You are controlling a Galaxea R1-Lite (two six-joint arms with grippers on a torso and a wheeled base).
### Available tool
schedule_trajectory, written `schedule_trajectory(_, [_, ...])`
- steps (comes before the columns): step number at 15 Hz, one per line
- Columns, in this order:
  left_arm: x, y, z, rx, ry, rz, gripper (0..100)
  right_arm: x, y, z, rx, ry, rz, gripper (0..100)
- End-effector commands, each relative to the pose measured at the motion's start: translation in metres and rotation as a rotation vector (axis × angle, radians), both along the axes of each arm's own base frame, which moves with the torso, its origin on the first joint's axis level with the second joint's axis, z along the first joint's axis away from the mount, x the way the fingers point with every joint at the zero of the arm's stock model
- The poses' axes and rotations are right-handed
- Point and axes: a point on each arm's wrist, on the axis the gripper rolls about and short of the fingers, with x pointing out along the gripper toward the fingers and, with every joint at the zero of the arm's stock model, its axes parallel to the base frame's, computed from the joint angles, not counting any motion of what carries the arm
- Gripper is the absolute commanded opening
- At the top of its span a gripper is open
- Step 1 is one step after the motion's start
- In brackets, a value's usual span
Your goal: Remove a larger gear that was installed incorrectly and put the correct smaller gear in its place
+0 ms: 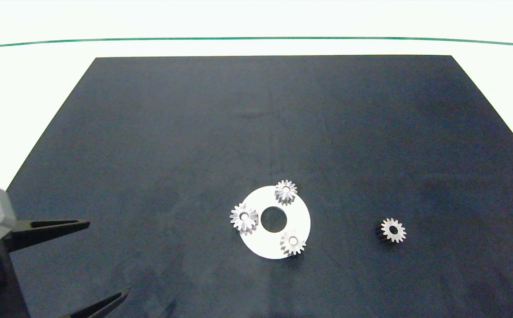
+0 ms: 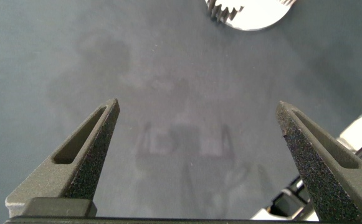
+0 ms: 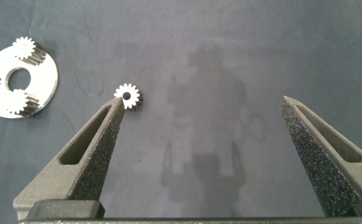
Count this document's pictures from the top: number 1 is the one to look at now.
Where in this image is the dark rectangular mat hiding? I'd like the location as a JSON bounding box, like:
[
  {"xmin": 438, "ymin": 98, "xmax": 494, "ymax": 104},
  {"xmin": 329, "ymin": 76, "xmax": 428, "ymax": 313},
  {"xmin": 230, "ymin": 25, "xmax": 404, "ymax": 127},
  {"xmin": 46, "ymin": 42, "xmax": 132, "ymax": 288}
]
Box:
[{"xmin": 0, "ymin": 55, "xmax": 513, "ymax": 318}]

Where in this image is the larger steel gear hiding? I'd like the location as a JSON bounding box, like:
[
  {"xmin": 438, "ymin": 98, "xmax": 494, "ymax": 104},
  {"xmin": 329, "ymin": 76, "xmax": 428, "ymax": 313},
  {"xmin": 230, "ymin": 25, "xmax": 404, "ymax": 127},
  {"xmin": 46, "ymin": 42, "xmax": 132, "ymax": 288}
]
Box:
[{"xmin": 230, "ymin": 203, "xmax": 259, "ymax": 235}]

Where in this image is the round white plate with pins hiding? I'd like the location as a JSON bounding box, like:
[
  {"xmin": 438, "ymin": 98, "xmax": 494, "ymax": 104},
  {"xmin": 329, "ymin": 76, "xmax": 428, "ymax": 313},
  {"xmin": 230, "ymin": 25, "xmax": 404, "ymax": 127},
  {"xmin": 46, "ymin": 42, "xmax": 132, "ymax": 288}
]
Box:
[{"xmin": 239, "ymin": 185, "xmax": 311, "ymax": 260}]

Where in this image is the small steel gear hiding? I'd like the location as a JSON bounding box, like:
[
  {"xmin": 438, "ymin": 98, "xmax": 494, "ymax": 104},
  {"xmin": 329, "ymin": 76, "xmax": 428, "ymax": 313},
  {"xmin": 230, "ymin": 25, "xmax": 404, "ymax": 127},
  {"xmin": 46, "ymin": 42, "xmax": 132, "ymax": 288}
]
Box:
[
  {"xmin": 377, "ymin": 218, "xmax": 407, "ymax": 244},
  {"xmin": 275, "ymin": 180, "xmax": 298, "ymax": 206},
  {"xmin": 280, "ymin": 230, "xmax": 306, "ymax": 257}
]

